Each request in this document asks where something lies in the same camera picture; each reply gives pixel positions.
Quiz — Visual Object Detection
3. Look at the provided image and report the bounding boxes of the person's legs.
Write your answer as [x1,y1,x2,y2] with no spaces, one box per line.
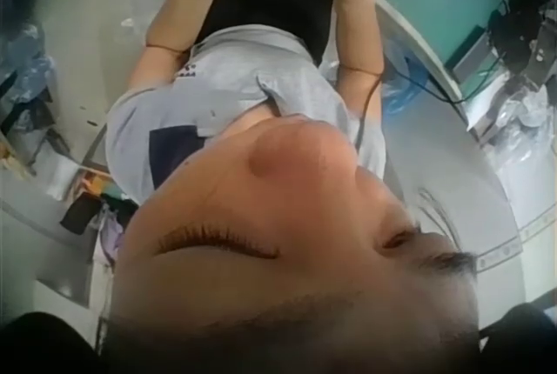
[202,0,339,66]

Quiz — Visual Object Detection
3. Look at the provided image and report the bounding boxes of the blue plastic bag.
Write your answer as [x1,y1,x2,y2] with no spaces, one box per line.
[381,37,439,115]

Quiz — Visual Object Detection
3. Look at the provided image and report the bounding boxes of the grey box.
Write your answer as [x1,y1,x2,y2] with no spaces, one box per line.
[451,23,508,86]

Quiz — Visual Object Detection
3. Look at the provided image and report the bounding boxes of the black equipment stand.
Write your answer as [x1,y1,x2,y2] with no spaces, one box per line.
[486,0,557,92]

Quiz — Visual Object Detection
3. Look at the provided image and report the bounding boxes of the heap of blue cloth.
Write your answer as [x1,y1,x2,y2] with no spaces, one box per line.
[0,21,60,108]

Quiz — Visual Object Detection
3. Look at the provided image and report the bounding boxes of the clear plastic bag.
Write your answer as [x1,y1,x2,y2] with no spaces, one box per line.
[467,80,557,179]

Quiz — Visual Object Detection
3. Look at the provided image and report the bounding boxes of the heap of mixed clutter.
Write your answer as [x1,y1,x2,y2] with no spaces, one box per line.
[0,97,136,264]

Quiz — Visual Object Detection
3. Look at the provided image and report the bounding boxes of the black cable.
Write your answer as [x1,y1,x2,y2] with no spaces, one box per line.
[354,56,469,151]

